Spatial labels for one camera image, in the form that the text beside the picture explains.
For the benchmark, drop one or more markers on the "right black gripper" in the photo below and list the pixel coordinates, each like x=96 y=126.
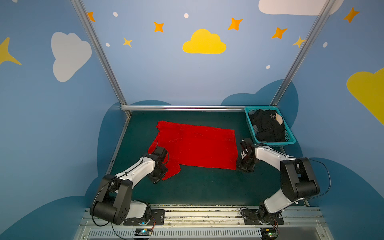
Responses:
x=245 y=162

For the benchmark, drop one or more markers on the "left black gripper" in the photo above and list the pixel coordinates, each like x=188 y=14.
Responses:
x=157 y=174

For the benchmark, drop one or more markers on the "red t-shirt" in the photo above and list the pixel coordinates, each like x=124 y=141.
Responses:
x=195 y=146

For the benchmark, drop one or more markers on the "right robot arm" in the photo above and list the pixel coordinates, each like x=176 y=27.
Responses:
x=298 y=180

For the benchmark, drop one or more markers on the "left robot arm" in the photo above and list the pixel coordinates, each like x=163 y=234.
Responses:
x=113 y=202

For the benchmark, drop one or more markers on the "black t-shirt in basket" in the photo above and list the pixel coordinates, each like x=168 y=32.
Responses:
x=268 y=126

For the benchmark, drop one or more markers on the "teal plastic basket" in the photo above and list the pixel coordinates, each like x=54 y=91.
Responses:
x=290 y=139

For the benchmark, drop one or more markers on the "right green circuit board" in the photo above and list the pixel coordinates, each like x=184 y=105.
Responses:
x=269 y=234

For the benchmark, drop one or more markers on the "green circuit board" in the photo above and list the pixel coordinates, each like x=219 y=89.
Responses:
x=143 y=232
x=269 y=234

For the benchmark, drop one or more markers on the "left green circuit board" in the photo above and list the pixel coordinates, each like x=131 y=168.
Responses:
x=143 y=232

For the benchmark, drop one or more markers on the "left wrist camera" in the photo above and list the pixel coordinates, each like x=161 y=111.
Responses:
x=161 y=153

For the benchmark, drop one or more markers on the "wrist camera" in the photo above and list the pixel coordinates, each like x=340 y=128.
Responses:
x=161 y=153
x=248 y=148

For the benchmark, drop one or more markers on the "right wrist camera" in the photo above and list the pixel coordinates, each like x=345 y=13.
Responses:
x=248 y=148

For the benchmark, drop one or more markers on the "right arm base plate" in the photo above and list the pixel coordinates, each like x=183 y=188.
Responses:
x=260 y=217

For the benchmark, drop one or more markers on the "left side aluminium rail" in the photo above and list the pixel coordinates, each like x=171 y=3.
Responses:
x=111 y=134

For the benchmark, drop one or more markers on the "back aluminium frame bar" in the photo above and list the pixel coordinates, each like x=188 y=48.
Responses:
x=183 y=108

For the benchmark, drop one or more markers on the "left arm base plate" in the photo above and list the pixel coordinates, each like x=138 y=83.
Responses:
x=155 y=217

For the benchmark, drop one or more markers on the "front aluminium rail frame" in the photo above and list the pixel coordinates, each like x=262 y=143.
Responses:
x=211 y=223

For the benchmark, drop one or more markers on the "left aluminium corner post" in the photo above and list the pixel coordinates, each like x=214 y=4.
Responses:
x=88 y=26

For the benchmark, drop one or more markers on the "aluminium corner post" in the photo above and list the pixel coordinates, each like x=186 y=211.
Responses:
x=88 y=26
x=304 y=50

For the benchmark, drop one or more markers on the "right aluminium corner post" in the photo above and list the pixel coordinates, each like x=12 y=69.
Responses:
x=304 y=50

